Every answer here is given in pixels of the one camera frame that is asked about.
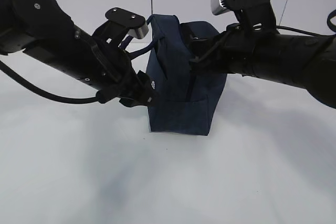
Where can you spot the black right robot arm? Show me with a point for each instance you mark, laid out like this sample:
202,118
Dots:
305,62

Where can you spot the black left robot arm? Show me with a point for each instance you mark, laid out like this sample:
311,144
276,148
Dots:
43,31

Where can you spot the navy blue lunch bag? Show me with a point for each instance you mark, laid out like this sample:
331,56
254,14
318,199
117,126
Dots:
186,102

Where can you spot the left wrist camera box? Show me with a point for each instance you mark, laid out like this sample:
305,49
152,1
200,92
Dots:
121,22

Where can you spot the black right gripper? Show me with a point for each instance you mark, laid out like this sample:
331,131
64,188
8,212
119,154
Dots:
213,55

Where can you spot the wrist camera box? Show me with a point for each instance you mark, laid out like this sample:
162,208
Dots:
121,22
249,13

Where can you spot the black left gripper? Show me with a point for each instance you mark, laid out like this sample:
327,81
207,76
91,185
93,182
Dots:
132,89

